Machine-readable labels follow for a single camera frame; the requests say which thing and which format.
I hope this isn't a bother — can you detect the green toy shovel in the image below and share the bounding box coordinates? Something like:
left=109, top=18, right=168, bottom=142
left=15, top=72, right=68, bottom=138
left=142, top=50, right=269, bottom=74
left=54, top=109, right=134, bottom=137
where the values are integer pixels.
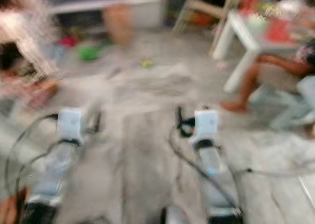
left=77, top=43, right=104, bottom=62

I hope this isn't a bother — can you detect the pink ball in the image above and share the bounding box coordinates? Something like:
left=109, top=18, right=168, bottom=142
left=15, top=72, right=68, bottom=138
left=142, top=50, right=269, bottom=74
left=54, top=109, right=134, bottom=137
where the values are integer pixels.
left=62, top=35, right=77, bottom=47

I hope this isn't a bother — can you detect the grey robot leg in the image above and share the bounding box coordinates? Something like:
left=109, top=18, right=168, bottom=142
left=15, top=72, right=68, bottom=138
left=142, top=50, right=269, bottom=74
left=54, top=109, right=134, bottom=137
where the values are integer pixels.
left=160, top=207, right=190, bottom=224

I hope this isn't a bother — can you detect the barefoot adult person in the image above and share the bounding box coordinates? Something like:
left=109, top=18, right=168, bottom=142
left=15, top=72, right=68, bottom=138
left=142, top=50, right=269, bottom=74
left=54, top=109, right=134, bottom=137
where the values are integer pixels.
left=220, top=42, right=315, bottom=114

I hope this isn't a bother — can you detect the brown paper bag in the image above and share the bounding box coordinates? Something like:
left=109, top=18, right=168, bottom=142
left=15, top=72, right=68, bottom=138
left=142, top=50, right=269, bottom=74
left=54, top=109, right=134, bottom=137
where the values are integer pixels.
left=103, top=3, right=134, bottom=46

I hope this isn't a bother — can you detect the child in pink shirt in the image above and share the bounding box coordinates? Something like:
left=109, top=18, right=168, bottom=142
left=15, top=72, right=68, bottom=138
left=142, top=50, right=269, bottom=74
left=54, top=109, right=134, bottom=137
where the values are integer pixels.
left=0, top=42, right=62, bottom=109

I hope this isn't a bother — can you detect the white low table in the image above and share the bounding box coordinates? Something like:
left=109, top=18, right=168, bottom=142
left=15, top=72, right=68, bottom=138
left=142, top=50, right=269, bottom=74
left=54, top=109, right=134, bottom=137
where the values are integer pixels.
left=209, top=10, right=315, bottom=94

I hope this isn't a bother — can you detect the white television stand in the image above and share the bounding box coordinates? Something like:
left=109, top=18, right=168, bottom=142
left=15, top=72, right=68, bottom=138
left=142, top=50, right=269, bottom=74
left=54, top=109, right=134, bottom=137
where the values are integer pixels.
left=47, top=0, right=165, bottom=30

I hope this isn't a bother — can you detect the white beige high chair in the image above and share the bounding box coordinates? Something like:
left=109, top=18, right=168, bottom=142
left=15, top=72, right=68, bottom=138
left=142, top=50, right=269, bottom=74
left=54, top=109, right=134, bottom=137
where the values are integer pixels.
left=177, top=0, right=242, bottom=37

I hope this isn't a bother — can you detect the child in white pyjamas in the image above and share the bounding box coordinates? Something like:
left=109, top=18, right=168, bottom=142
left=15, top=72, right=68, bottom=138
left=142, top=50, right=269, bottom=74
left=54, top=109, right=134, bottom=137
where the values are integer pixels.
left=0, top=0, right=60, bottom=77

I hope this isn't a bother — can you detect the pale plastic chair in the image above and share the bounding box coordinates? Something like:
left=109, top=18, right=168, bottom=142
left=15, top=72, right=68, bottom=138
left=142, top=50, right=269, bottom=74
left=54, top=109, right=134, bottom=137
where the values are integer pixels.
left=251, top=76, right=315, bottom=133

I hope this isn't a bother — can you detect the reddish brown block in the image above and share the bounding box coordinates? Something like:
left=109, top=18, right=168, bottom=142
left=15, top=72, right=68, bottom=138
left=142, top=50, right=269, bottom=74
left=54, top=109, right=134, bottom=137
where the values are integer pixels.
left=0, top=187, right=30, bottom=224

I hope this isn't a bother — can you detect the red flat object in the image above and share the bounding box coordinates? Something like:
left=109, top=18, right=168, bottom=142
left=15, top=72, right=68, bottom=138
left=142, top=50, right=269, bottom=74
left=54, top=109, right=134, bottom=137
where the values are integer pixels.
left=265, top=18, right=296, bottom=43

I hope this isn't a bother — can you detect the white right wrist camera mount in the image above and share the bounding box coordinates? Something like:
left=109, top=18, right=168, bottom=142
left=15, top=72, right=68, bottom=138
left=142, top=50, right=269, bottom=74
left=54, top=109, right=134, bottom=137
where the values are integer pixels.
left=193, top=109, right=221, bottom=143

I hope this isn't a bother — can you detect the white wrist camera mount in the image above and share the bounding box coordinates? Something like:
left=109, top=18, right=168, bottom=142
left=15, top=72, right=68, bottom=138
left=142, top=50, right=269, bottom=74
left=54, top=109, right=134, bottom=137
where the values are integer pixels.
left=193, top=109, right=221, bottom=143
left=57, top=108, right=85, bottom=142

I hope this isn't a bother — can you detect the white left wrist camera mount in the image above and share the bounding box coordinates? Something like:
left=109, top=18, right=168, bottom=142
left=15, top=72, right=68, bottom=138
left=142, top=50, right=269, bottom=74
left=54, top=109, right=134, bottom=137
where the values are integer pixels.
left=57, top=108, right=85, bottom=142

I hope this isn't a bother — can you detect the long black left arm cable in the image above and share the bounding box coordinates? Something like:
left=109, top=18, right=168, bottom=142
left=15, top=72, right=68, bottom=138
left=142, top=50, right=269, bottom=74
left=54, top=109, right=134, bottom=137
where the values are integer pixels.
left=4, top=113, right=60, bottom=185

